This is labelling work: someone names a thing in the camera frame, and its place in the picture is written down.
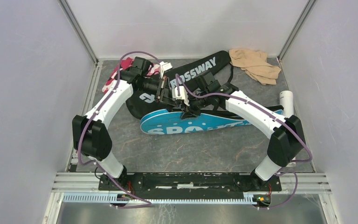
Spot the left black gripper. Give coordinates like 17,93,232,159
137,76,179,108

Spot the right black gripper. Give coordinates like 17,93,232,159
181,90,211,118

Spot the blue Sport racket bag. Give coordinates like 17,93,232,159
140,105,284,136

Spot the black Crossway racket bag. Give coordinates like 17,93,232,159
125,50,231,119

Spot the white shuttlecock tube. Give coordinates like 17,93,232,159
279,91,294,118

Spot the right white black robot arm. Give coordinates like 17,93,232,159
173,72,312,190

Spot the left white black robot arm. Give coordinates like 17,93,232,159
72,57,172,190

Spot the pink camouflage racket bag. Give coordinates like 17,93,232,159
101,57,160,94

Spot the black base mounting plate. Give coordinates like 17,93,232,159
98,172,282,200

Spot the beige folded cloth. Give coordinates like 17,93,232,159
229,49,281,85

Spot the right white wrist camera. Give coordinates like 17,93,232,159
172,85,189,106

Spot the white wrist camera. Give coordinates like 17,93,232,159
172,85,189,106
159,62,173,76

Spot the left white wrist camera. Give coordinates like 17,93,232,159
159,62,173,76

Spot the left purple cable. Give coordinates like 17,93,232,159
77,51,167,209

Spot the white slotted cable duct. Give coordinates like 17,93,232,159
62,193,257,205

